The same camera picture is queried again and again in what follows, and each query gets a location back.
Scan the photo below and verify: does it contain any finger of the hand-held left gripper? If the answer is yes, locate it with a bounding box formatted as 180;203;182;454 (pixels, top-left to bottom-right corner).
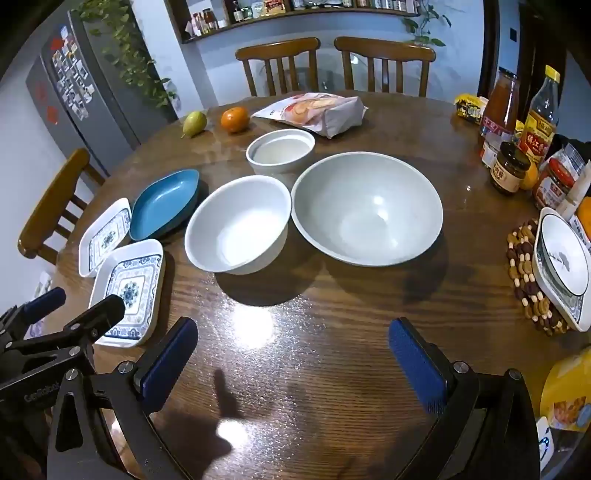
0;287;66;340
28;294;126;365

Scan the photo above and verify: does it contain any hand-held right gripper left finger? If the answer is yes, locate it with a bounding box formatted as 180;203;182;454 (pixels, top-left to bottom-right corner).
46;316;204;480

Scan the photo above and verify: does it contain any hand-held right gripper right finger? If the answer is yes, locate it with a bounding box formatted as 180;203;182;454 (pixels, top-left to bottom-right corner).
388;318;541;480

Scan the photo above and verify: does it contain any blue-patterned square plate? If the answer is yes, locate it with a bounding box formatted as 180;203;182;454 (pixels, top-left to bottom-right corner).
88;239;166;348
78;198;134;278

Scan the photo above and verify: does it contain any blue leaf-shaped dish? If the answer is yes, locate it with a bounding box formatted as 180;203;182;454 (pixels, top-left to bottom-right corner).
128;168;201;242

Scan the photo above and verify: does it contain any medium white bowl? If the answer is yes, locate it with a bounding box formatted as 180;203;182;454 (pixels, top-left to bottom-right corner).
184;174;293;276

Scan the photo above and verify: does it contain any large grey-white bowl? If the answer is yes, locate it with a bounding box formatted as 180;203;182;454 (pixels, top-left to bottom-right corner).
290;151;445;267

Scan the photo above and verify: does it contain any small white ramekin bowl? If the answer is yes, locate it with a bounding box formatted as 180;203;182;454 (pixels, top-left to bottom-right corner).
245;128;317;176

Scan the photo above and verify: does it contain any wooden dining chair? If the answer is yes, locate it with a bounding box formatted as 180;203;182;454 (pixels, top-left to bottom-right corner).
17;148;107;266
333;36;437;99
235;37;321;97

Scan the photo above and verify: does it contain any wooden bead trivet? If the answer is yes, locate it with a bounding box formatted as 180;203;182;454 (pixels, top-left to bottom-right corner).
505;218;571;337

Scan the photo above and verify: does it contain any yellow plastic bag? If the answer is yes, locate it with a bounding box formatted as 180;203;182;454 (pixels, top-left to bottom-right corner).
539;346;591;432

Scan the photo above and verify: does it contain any grey refrigerator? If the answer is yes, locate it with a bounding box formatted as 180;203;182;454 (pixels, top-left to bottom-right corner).
25;0;178;178

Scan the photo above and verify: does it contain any green pear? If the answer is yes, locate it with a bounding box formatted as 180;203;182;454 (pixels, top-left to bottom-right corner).
181;111;207;139

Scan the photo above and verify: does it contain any brown sauce jar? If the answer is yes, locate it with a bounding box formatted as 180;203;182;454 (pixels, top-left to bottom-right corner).
489;141;532;195

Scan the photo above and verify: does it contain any red chili jar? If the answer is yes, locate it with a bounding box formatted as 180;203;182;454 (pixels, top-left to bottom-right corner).
532;158;575;210

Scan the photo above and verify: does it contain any group of fridge photo magnets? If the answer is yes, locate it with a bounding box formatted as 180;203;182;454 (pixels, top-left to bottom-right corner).
44;25;95;121

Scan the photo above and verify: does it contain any orange mandarin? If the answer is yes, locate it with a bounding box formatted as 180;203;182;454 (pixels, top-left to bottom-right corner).
220;106;251;134

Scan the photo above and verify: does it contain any yellow snack packet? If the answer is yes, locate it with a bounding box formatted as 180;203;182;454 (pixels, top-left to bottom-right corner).
454;93;489;124

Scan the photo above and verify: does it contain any trailing green vine plant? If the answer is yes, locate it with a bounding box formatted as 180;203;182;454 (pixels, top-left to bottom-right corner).
76;0;178;109

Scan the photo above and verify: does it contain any white snack bag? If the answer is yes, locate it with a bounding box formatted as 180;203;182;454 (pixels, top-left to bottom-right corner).
250;91;369;140

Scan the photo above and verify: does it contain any red sauce bottle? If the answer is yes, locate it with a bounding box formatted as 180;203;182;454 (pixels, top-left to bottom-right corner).
480;67;520;167

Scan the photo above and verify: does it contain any yellow-capped oil bottle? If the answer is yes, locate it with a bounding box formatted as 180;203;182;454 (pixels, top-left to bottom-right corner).
516;65;561;164

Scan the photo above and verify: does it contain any hanging green plant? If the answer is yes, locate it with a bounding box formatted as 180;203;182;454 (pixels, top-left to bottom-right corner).
401;4;452;48

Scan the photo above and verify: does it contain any dark wooden door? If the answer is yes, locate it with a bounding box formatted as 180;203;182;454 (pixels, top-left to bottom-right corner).
526;18;571;100

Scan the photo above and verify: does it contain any row of shelf jars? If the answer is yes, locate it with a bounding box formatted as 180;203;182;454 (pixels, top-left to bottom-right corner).
189;0;419;38

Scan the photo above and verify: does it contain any dark wooden wall shelf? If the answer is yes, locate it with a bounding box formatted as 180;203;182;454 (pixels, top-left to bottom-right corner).
164;0;423;45

